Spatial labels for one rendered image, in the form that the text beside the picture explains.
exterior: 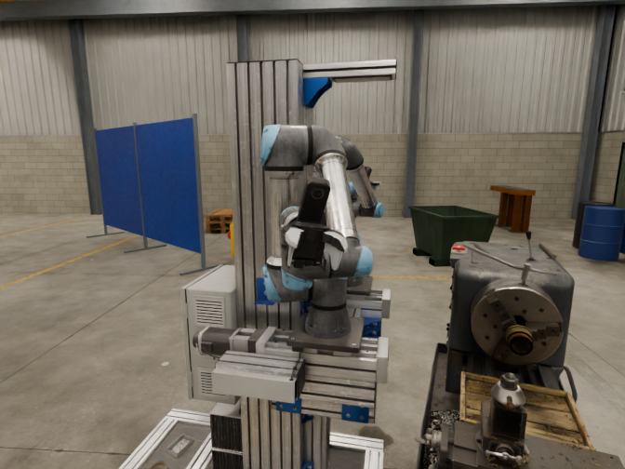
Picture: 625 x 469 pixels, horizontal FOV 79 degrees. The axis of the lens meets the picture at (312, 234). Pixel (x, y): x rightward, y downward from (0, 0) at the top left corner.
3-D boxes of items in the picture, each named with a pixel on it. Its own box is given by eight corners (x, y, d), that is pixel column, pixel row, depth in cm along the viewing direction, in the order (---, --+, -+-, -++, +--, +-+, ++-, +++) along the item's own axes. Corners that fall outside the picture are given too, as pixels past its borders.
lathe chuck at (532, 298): (464, 342, 162) (478, 273, 155) (548, 363, 151) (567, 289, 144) (464, 352, 154) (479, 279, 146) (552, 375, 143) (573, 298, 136)
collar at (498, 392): (489, 384, 101) (490, 374, 100) (523, 391, 98) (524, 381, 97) (491, 402, 94) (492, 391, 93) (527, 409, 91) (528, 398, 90)
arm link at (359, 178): (360, 128, 157) (388, 207, 191) (337, 129, 163) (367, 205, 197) (350, 147, 151) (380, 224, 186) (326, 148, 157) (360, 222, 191)
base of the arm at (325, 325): (300, 336, 119) (299, 306, 117) (311, 316, 134) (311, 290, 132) (348, 341, 116) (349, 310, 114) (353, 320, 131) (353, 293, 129)
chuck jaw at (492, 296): (503, 320, 149) (485, 295, 150) (515, 314, 147) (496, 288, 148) (506, 331, 139) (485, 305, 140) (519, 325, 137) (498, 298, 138)
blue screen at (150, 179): (86, 237, 837) (73, 127, 790) (124, 232, 895) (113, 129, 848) (181, 275, 564) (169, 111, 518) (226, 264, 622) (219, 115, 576)
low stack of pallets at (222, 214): (219, 224, 1000) (218, 207, 991) (250, 224, 998) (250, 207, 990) (205, 234, 877) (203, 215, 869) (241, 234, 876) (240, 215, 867)
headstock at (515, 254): (448, 302, 226) (453, 238, 219) (539, 314, 209) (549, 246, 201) (443, 348, 172) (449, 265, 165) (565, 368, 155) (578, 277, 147)
